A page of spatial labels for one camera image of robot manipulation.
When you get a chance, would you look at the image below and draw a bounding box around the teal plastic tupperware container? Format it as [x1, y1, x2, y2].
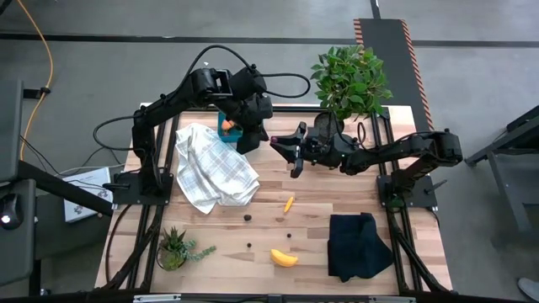
[217, 111, 245, 143]

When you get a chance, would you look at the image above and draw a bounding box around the black striped-edge floor mat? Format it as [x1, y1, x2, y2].
[353, 18, 442, 160]

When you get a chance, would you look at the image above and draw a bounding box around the black diagonal support beam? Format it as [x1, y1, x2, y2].
[16, 161, 115, 217]

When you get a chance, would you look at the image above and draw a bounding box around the small succulent in glass pot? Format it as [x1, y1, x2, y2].
[156, 226, 218, 272]

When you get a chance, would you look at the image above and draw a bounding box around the yellow toy banana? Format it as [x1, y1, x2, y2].
[269, 248, 300, 268]

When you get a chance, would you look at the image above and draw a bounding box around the dark navy cloth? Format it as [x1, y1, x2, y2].
[327, 212, 395, 283]

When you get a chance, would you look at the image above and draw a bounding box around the white printed box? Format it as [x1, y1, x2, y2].
[63, 167, 114, 223]

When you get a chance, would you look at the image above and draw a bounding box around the black cable clip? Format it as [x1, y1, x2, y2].
[23, 86, 51, 100]

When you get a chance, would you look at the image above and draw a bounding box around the white plaid kitchen towel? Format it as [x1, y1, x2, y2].
[174, 122, 261, 215]

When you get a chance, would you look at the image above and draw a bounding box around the leafy green plant black pot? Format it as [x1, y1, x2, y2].
[310, 45, 393, 145]

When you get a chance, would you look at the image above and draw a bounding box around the grey desk panel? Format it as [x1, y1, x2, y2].
[0, 178, 38, 284]
[0, 78, 24, 183]

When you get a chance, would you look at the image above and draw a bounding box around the yellow cable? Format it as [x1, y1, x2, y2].
[15, 0, 55, 162]

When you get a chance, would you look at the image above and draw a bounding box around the black computer mouse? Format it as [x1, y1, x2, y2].
[0, 193, 24, 231]

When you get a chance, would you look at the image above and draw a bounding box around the grey metal cart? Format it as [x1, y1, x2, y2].
[464, 104, 539, 246]

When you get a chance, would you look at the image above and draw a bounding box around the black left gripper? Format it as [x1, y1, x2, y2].
[229, 95, 275, 155]

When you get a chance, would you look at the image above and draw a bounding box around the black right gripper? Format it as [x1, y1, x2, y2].
[269, 121, 336, 178]

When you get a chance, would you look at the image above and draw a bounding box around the person's shoe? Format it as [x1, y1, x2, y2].
[517, 277, 539, 302]

